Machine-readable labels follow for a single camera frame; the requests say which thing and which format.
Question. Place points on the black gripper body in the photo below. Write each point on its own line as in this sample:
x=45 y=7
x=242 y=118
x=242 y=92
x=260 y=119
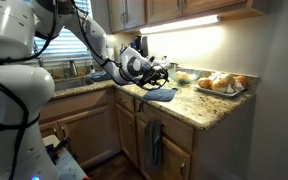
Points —
x=150 y=73

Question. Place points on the dark blue pot holder cloth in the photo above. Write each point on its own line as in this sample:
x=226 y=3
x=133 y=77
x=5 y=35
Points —
x=160 y=94

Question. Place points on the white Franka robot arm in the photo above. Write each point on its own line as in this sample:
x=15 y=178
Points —
x=14 y=100

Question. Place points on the under cabinet light strip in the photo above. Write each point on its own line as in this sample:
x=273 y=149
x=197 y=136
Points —
x=180 y=24

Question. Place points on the narrow wooden cabinet door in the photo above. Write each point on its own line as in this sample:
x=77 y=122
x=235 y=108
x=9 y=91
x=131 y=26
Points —
x=126 y=138

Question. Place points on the wooden cabinet door under towel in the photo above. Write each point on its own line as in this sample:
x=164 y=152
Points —
x=175 y=163

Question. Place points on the wooden sink cabinet door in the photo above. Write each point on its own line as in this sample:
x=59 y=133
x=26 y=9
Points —
x=89 y=136

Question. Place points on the small metal pot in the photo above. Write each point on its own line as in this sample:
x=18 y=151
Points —
x=173 y=65

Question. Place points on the pale yellow fruit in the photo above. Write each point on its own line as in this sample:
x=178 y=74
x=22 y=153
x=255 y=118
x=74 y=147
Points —
x=181 y=76

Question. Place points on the clear glass fruit bowl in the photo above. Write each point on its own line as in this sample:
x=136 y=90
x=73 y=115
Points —
x=194 y=77

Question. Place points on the black towel hook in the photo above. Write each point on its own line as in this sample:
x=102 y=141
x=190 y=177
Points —
x=139 y=107

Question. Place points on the black coffee maker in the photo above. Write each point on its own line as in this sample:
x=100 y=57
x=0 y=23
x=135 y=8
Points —
x=141 y=45

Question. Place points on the small wooden drawer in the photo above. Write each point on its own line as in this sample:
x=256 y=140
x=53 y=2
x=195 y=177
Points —
x=125 y=100

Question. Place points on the golden bread roll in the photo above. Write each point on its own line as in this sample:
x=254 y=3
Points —
x=227 y=78
x=219 y=86
x=241 y=80
x=204 y=82

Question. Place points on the wide wooden drawer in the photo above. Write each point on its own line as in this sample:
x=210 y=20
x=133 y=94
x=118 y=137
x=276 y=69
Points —
x=174 y=126

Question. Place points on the dark ribbed drying mat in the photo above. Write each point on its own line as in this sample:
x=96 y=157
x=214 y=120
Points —
x=99 y=76

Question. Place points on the white rectangular plate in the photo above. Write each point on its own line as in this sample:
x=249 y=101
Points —
x=217 y=92

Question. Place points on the white dish brush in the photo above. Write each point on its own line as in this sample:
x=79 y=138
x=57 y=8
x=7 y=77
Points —
x=91 y=63

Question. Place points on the metal soap dispenser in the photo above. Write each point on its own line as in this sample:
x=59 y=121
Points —
x=72 y=68

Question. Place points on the wooden upper cabinets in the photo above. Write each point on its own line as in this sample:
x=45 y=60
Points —
x=197 y=8

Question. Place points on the stainless steel sink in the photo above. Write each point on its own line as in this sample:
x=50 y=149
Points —
x=69 y=83

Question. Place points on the white window blinds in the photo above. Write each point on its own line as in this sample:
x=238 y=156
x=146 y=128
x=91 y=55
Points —
x=67 y=43

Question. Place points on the grey robot mounting table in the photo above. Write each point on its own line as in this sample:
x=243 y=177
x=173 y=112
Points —
x=69 y=166

